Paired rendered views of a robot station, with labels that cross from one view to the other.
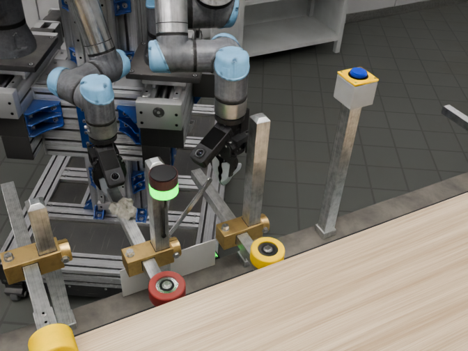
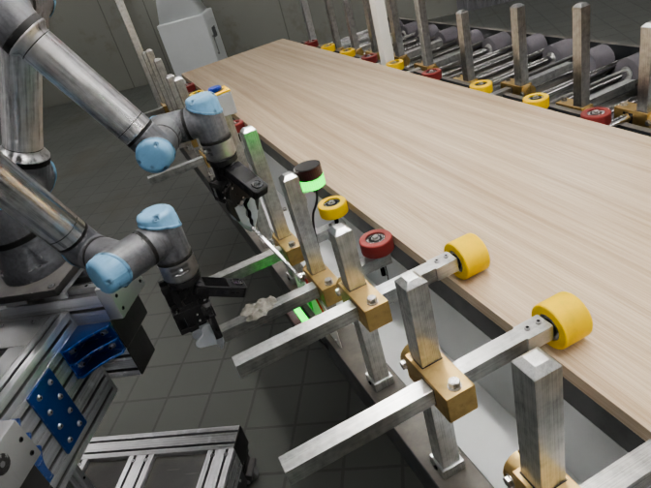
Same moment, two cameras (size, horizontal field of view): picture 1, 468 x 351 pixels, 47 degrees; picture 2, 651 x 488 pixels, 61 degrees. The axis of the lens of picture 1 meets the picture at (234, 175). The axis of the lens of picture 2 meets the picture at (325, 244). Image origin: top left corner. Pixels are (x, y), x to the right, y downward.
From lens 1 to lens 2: 140 cm
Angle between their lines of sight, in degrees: 62
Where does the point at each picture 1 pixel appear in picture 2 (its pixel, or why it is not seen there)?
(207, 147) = (252, 178)
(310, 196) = not seen: hidden behind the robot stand
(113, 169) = (228, 282)
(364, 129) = not seen: hidden behind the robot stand
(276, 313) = (395, 190)
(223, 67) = (213, 103)
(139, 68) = (48, 281)
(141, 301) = (347, 333)
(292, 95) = not seen: outside the picture
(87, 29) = (59, 209)
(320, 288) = (369, 178)
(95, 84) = (164, 207)
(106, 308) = (357, 355)
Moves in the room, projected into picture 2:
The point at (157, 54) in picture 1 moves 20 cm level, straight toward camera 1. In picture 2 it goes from (165, 142) to (258, 117)
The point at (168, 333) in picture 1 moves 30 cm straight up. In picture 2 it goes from (424, 227) to (403, 106)
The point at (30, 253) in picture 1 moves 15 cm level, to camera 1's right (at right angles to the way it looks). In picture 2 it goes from (362, 290) to (364, 247)
